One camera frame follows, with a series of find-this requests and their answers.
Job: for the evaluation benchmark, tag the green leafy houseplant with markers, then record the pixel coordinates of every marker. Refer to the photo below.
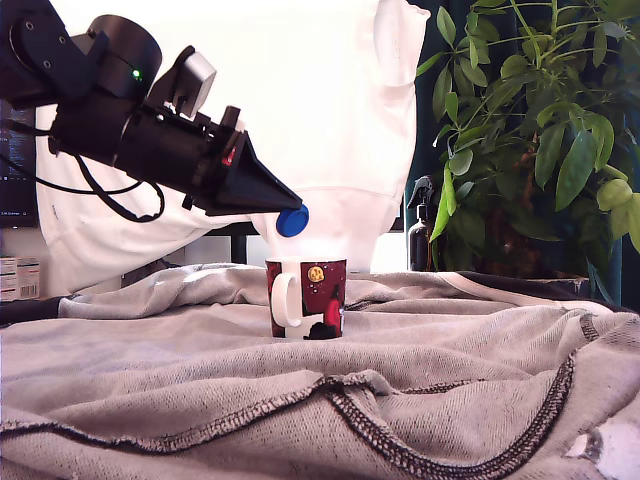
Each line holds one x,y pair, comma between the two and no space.
550,100

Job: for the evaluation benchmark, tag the black computer monitor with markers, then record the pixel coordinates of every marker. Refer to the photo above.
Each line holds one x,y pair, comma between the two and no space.
17,205

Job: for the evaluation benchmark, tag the black monitor stand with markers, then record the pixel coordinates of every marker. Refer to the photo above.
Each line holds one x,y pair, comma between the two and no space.
240,247

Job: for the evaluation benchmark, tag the blue coffee capsule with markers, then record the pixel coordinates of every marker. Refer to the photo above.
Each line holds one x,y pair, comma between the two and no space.
292,223

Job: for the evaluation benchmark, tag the dark square plant pot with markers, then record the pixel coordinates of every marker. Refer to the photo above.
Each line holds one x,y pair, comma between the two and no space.
525,255

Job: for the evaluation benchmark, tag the grey knitted cloth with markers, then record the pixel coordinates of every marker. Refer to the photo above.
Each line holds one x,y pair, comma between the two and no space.
320,400

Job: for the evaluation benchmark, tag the red patterned coffee mug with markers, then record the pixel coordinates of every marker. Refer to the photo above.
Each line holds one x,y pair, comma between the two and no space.
320,300

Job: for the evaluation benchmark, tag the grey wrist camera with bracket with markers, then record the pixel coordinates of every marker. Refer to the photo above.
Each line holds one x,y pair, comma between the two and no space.
197,80

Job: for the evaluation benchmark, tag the white draped cloth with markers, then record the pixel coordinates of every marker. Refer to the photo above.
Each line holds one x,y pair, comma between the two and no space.
310,100

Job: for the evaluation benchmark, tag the white barcode carton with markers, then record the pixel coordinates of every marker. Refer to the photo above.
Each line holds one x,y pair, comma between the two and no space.
20,280

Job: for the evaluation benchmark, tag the black spray bottle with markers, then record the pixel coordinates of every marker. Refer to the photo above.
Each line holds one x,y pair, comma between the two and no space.
419,240

